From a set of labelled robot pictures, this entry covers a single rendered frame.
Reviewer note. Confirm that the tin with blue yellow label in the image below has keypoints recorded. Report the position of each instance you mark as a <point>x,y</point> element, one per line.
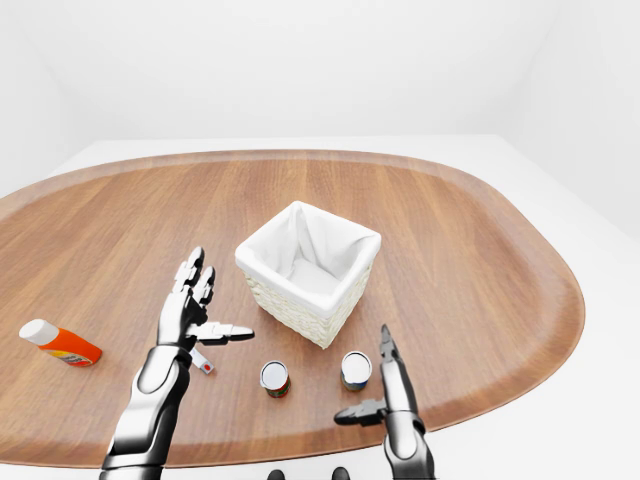
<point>355,371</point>

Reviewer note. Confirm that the orange bottle with white cap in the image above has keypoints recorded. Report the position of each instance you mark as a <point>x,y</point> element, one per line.
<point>62,344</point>

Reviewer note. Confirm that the small dark rounded shape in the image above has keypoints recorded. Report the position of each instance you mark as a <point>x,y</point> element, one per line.
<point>275,474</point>
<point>340,473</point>

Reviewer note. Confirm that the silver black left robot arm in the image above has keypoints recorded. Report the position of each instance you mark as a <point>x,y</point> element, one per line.
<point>145,410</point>

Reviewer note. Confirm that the white woven basket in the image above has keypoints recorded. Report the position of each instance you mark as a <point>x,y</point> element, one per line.
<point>310,272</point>

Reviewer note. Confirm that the white box with red dot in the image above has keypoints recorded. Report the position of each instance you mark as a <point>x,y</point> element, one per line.
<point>202,362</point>

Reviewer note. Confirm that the tin with red green label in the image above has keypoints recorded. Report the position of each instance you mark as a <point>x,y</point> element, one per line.
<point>275,380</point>

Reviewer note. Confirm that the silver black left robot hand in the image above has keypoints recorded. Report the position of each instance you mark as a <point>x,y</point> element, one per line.
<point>180,312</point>

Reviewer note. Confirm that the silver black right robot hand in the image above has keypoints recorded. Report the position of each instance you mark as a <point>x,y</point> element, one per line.
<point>395,385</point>

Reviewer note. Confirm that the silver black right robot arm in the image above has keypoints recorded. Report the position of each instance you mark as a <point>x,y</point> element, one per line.
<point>407,445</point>

